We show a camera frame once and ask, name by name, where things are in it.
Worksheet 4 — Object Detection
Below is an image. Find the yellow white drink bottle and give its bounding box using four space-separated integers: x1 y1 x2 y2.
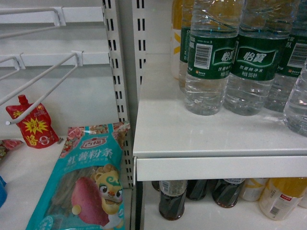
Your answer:
170 0 183 79
259 177 307 220
239 178 269 201

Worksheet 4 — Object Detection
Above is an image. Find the red spout sauce pouch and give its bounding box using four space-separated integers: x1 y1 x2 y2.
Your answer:
6 95 59 149

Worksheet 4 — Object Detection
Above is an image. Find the teal sweet potato noodle bag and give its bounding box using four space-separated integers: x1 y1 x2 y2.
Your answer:
27 121 130 230

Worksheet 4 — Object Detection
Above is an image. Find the white display hook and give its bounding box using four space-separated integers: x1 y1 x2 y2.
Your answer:
0 7 66 39
5 50 84 127

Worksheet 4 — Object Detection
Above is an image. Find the clear water bottle green label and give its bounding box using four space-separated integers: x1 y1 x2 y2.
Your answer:
264 0 307 112
178 0 194 93
283 61 307 137
224 0 300 116
185 0 244 115

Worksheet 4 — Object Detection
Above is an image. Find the white slotted shelf upright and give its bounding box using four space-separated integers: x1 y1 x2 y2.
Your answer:
102 0 134 189

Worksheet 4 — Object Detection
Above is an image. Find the dark tea bottle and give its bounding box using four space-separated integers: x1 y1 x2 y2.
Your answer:
212 178 245 208
159 180 188 220
186 180 209 201

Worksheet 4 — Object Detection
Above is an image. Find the white shelf left section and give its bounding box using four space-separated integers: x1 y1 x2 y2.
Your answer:
133 54 307 181

